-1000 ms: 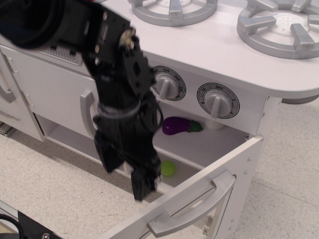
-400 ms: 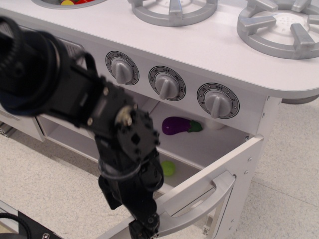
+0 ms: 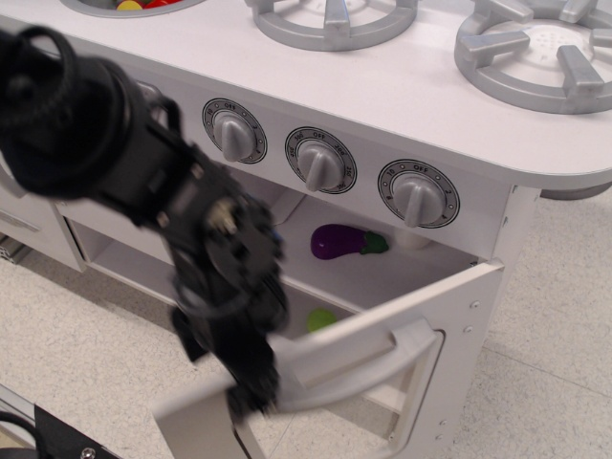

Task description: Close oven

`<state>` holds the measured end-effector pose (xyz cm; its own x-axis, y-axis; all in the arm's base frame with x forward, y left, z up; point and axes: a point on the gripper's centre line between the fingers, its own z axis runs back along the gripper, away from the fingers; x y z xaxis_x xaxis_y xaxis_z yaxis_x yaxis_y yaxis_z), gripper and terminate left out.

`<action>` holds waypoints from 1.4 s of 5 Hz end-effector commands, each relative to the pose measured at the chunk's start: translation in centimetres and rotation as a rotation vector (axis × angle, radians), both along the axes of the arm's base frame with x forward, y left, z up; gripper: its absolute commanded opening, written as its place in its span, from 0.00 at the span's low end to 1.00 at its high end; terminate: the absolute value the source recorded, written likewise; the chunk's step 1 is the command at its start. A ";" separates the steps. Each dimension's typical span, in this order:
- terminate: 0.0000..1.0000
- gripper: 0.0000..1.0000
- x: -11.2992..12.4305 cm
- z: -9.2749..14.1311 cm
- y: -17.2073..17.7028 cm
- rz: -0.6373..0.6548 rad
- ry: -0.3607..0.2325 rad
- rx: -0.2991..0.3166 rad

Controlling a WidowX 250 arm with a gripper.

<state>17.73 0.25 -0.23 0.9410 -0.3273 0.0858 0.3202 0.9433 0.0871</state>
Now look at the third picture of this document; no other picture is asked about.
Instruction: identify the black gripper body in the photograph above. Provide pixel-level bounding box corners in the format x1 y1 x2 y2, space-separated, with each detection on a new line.
171 295 282 416

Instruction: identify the yellow toy in sink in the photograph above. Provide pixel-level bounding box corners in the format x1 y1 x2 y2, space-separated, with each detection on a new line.
116 0 143 11

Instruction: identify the white toy oven door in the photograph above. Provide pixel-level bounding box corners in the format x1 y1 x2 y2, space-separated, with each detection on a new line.
152 260 506 459

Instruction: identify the silver burner grate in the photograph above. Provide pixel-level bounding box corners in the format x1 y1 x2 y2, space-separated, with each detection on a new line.
246 1 418 52
454 1 611 115

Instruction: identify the grey right stove knob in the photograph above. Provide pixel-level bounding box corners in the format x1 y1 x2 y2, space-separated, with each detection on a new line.
378 160 460 229

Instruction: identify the red toy in sink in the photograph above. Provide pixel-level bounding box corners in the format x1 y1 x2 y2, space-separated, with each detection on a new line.
143 0 180 9

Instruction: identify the grey stove knob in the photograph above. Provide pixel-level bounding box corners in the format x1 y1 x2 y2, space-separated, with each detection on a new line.
285 126 358 194
202 98 268 164
378 160 460 229

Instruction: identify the silver right burner grate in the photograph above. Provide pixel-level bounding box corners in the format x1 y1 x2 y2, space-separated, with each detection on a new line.
454 1 611 115

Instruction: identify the silver left burner grate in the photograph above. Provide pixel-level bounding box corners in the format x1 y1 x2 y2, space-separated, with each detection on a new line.
246 1 418 52

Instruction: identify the grey middle stove knob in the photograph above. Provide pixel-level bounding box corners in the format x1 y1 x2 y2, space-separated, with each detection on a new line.
285 126 358 194

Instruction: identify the white toy kitchen unit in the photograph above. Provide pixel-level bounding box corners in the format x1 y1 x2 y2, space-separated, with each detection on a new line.
0 0 612 446

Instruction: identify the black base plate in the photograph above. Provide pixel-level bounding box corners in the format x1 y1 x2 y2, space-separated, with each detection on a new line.
34 405 120 459

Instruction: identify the grey left stove knob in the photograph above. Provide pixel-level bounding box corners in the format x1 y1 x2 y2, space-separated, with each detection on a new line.
202 98 268 164

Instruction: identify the silver oven door handle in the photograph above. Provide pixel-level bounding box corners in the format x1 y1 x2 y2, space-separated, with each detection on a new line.
275 318 436 412

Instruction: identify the silver toy sink basin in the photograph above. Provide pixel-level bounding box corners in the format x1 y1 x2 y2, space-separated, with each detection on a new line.
60 0 201 18

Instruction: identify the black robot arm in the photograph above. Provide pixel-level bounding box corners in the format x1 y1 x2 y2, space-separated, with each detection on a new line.
1 26 288 417

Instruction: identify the purple toy eggplant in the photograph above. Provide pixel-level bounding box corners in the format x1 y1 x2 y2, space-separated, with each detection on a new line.
310 224 389 260

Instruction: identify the green toy ball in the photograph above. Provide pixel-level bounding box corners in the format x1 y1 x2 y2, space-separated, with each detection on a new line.
306 308 338 333

